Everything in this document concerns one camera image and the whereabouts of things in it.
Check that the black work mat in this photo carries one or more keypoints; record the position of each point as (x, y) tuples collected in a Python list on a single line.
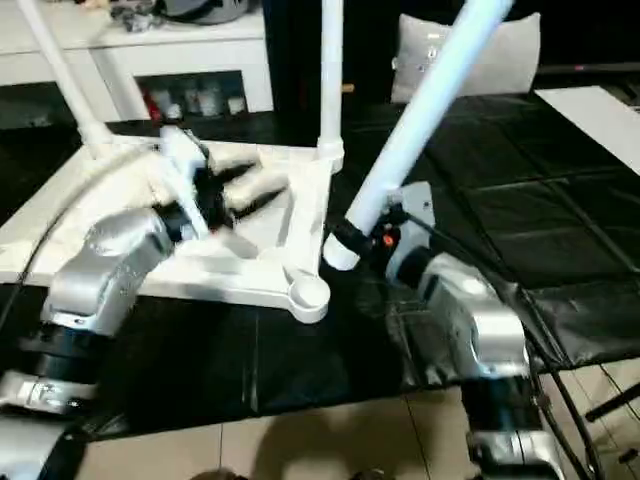
[(525, 165)]

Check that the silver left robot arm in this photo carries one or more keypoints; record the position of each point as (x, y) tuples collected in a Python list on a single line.
[(100, 280)]

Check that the white plastic table leg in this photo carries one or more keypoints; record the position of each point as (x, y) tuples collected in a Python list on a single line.
[(425, 115), (65, 75), (331, 75)]

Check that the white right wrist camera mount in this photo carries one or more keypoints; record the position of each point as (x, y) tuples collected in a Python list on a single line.
[(417, 205)]

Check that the black furniture with yellow label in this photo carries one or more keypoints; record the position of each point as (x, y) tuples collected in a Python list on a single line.
[(295, 55)]

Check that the beige plush toy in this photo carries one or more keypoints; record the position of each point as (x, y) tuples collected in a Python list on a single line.
[(97, 4)]

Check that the white plastic table top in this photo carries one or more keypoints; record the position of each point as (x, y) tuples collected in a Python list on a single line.
[(275, 260)]

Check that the grey cushion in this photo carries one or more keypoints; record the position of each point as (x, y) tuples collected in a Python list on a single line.
[(500, 55)]

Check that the metal chair leg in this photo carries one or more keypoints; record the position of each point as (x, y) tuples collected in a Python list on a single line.
[(612, 401)]

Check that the white glass-door cabinet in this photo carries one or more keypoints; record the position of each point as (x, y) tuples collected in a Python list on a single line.
[(200, 55)]

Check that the white flat board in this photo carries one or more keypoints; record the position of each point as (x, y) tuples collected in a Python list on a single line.
[(595, 120)]

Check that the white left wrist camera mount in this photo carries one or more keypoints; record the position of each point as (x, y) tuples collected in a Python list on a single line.
[(185, 160)]

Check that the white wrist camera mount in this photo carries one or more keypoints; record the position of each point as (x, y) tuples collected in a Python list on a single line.
[(185, 160), (417, 205)]

